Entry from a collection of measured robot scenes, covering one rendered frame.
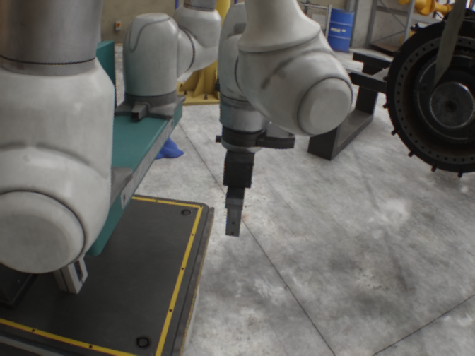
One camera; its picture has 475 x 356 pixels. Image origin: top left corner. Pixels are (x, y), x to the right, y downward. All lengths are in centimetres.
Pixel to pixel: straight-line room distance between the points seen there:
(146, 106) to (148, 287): 50
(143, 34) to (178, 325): 75
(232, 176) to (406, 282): 123
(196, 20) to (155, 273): 75
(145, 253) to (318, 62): 87
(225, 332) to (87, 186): 104
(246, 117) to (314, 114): 21
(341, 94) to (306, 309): 113
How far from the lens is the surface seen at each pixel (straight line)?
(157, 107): 98
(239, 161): 58
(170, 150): 229
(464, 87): 111
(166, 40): 95
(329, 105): 37
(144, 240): 115
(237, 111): 56
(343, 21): 745
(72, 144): 32
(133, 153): 79
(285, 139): 60
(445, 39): 114
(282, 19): 39
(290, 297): 144
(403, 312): 155
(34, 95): 32
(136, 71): 96
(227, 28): 54
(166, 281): 102
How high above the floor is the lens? 108
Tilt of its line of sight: 31 degrees down
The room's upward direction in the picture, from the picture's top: 5 degrees clockwise
